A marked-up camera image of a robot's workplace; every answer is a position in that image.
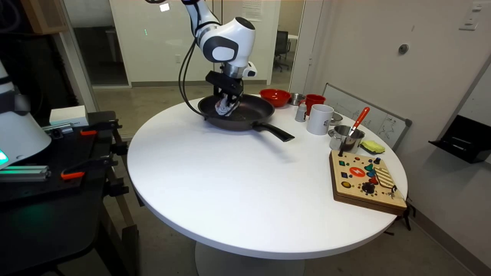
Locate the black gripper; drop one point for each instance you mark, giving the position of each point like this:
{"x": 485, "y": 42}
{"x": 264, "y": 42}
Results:
{"x": 227, "y": 99}

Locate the black frying pan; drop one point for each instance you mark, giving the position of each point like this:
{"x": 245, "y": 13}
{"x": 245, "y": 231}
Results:
{"x": 245, "y": 116}

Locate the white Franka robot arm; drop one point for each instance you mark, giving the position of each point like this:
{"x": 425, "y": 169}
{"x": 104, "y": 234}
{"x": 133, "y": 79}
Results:
{"x": 227, "y": 39}

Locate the red bowl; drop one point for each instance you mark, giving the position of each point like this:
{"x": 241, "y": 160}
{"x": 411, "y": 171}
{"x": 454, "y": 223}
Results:
{"x": 274, "y": 97}

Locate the small metal shaker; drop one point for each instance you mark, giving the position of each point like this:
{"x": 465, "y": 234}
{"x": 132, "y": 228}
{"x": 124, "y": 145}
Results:
{"x": 300, "y": 114}

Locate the black office chair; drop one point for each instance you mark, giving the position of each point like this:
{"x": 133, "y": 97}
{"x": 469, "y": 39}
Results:
{"x": 282, "y": 48}

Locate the red cup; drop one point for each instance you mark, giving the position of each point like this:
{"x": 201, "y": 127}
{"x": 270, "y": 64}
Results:
{"x": 314, "y": 102}

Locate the metal cup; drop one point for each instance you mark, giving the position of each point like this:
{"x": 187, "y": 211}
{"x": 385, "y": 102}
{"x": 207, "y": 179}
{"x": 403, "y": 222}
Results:
{"x": 353, "y": 139}

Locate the yellow sponge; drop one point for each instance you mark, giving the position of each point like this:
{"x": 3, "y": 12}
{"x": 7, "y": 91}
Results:
{"x": 373, "y": 146}

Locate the wooden busy board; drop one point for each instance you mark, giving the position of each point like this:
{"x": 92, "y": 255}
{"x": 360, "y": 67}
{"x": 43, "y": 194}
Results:
{"x": 357, "y": 186}

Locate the white box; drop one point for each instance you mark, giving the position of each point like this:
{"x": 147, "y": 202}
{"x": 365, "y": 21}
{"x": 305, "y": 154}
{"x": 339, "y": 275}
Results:
{"x": 67, "y": 116}

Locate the brown wooden cabinet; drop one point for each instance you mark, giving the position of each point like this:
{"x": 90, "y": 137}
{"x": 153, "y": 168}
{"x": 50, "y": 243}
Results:
{"x": 43, "y": 16}

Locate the black robot bench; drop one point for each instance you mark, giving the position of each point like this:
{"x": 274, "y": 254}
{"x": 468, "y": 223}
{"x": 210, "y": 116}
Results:
{"x": 50, "y": 225}

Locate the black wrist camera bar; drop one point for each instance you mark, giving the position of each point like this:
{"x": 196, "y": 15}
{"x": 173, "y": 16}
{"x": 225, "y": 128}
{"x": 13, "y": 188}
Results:
{"x": 224, "y": 82}

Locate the round wall door stop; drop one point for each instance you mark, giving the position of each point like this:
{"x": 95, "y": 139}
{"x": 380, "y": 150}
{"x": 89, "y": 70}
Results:
{"x": 403, "y": 50}

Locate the silver aluminium rail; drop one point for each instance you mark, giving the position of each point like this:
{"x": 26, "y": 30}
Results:
{"x": 23, "y": 173}

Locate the white light switch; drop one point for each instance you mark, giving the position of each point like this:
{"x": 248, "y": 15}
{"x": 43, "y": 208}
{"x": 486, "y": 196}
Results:
{"x": 468, "y": 25}

